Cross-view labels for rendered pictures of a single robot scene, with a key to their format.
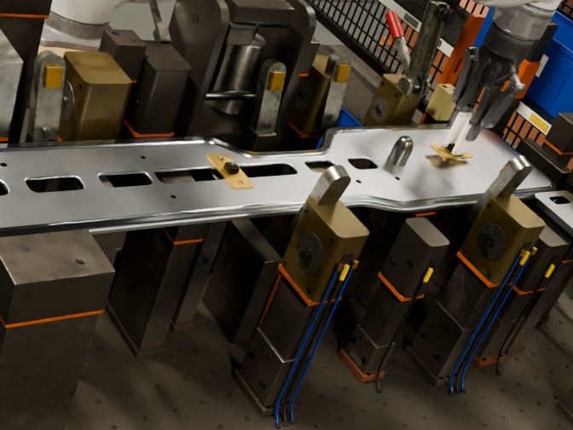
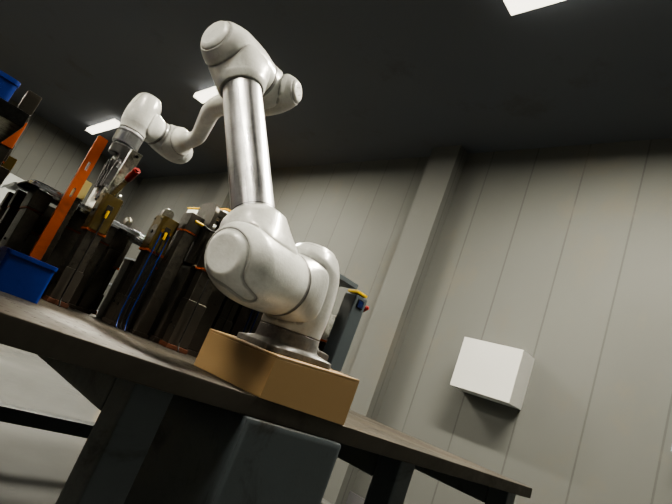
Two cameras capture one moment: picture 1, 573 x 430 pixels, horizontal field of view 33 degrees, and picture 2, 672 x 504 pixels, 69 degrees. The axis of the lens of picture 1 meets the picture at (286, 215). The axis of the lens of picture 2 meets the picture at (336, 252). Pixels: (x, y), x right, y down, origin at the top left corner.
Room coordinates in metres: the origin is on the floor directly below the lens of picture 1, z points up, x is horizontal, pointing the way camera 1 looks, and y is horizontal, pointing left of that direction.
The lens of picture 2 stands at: (3.06, 0.73, 0.77)
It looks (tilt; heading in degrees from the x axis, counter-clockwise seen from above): 15 degrees up; 186
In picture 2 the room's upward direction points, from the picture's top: 22 degrees clockwise
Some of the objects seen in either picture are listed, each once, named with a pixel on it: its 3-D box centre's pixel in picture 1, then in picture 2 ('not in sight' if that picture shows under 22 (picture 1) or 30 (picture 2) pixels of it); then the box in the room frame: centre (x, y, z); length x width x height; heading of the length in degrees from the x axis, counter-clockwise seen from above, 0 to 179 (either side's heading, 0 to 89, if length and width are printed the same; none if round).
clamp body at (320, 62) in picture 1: (287, 151); (143, 272); (1.56, 0.04, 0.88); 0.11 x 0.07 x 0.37; 45
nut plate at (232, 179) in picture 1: (231, 168); not in sight; (1.21, 0.10, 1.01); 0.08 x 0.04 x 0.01; 45
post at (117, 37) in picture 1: (96, 148); (241, 311); (1.30, 0.32, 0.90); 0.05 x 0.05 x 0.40; 45
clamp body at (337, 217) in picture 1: (302, 317); not in sight; (1.12, -0.08, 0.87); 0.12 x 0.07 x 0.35; 45
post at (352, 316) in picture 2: not in sight; (336, 347); (1.10, 0.68, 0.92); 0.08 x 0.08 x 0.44; 45
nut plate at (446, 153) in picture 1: (453, 148); not in sight; (1.54, -0.23, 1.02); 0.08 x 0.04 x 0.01; 135
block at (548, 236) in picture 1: (512, 296); (26, 243); (1.45, -0.42, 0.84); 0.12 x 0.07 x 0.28; 45
